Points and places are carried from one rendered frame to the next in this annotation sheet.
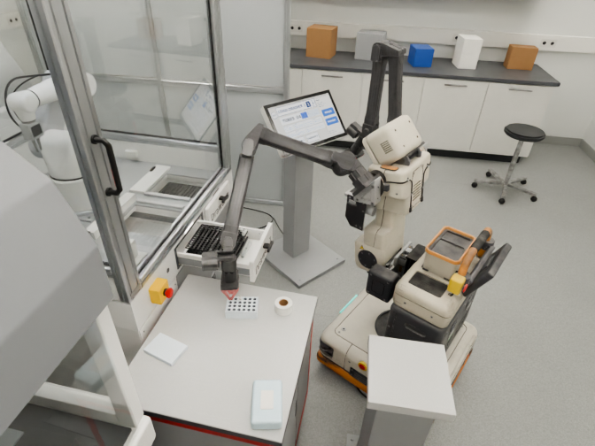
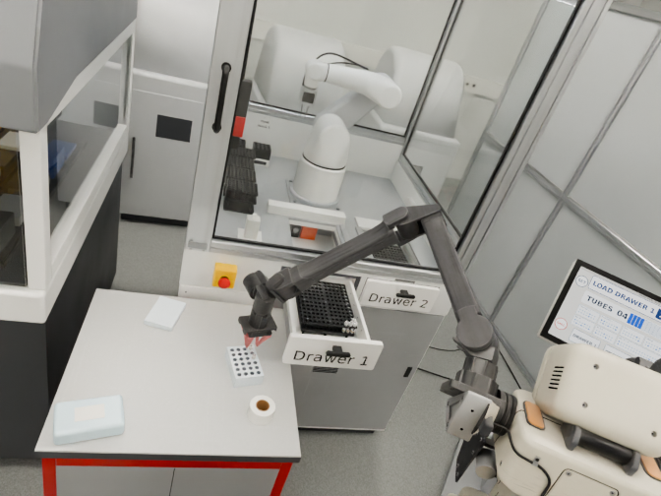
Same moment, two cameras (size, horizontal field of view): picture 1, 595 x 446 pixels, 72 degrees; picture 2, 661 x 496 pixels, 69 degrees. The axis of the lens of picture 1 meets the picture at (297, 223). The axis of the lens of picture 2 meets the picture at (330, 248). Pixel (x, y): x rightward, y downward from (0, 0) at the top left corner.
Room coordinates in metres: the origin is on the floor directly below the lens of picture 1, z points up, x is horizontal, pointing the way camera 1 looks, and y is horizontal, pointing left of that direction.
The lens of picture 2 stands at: (0.74, -0.74, 1.86)
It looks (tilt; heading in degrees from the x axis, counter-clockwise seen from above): 31 degrees down; 60
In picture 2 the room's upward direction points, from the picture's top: 18 degrees clockwise
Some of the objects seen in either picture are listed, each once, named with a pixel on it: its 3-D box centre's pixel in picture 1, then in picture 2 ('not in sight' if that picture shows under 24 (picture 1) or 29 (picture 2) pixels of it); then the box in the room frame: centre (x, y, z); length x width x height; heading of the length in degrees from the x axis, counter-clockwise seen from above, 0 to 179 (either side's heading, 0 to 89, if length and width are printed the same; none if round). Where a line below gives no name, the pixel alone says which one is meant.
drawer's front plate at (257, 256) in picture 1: (261, 250); (332, 351); (1.38, 0.15, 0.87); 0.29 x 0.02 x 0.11; 169
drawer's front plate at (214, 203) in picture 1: (218, 203); (399, 295); (1.75, 0.40, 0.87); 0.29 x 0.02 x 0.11; 169
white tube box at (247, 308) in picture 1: (242, 307); (244, 365); (1.14, 0.21, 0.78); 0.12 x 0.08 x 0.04; 92
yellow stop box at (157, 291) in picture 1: (159, 291); (224, 276); (1.12, 0.51, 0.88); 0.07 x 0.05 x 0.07; 169
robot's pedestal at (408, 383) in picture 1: (391, 428); not in sight; (0.89, -0.41, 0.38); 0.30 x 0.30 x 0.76; 83
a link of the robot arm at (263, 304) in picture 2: (227, 262); (263, 300); (1.17, 0.26, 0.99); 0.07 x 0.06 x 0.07; 99
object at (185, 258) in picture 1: (216, 245); (322, 308); (1.42, 0.36, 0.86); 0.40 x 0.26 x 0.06; 79
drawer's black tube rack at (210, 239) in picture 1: (218, 244); (323, 309); (1.42, 0.35, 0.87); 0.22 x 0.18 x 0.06; 79
